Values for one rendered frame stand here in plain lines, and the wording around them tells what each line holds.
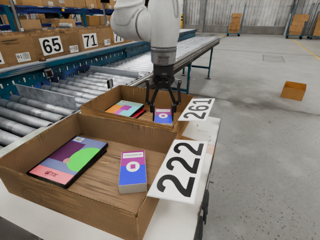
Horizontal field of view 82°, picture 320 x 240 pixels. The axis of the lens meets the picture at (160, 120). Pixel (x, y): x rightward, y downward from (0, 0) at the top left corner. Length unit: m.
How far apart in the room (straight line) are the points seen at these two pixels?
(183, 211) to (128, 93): 0.64
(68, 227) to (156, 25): 0.58
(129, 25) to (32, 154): 0.50
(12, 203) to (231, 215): 1.21
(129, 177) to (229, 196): 1.13
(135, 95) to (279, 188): 1.32
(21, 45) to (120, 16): 0.87
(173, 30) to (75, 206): 0.54
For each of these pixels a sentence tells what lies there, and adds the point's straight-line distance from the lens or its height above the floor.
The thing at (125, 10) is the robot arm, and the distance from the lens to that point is 0.72.
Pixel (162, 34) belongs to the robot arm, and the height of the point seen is 1.10.
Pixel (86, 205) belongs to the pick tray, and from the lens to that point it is 0.43.
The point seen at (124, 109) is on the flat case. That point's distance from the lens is 0.84.
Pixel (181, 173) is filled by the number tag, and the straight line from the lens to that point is 0.41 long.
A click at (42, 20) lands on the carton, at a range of 12.19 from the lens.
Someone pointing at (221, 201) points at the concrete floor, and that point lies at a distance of 1.50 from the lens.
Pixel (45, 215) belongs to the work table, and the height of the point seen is 0.75.
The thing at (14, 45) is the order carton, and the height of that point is 1.00.
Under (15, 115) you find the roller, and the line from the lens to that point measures 1.09.
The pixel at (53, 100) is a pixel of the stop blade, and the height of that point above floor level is 0.76.
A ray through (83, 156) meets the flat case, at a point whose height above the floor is 0.78.
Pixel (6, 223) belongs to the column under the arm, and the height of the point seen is 0.76.
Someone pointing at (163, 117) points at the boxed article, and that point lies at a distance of 0.75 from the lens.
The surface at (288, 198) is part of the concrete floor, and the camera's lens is 1.72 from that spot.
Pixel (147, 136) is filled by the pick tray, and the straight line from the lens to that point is 0.60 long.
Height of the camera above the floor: 1.15
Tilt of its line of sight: 30 degrees down
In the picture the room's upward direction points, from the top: straight up
